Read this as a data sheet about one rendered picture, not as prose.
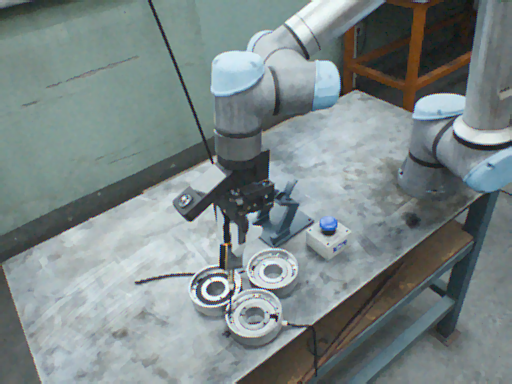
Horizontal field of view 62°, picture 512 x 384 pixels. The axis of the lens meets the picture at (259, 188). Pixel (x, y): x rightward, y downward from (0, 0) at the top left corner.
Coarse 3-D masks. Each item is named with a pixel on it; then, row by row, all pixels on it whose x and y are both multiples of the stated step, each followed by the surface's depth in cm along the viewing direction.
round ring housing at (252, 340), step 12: (240, 300) 82; (276, 300) 81; (240, 312) 80; (252, 312) 82; (276, 312) 80; (228, 324) 77; (252, 324) 78; (264, 324) 78; (276, 324) 76; (240, 336) 76; (252, 336) 75; (264, 336) 75
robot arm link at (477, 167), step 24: (480, 0) 69; (504, 0) 64; (480, 24) 70; (504, 24) 67; (480, 48) 71; (504, 48) 69; (480, 72) 73; (504, 72) 71; (480, 96) 76; (504, 96) 74; (456, 120) 86; (480, 120) 78; (504, 120) 77; (456, 144) 84; (480, 144) 80; (504, 144) 79; (456, 168) 87; (480, 168) 81; (504, 168) 82; (480, 192) 86
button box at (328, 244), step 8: (312, 232) 92; (320, 232) 92; (328, 232) 91; (336, 232) 92; (344, 232) 92; (312, 240) 93; (320, 240) 90; (328, 240) 90; (336, 240) 90; (344, 240) 91; (312, 248) 94; (320, 248) 91; (328, 248) 89; (336, 248) 91; (344, 248) 93; (328, 256) 91
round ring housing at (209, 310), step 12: (216, 264) 89; (204, 276) 88; (192, 288) 86; (204, 288) 86; (216, 288) 88; (228, 288) 85; (240, 288) 84; (192, 300) 83; (228, 300) 81; (204, 312) 82; (216, 312) 82
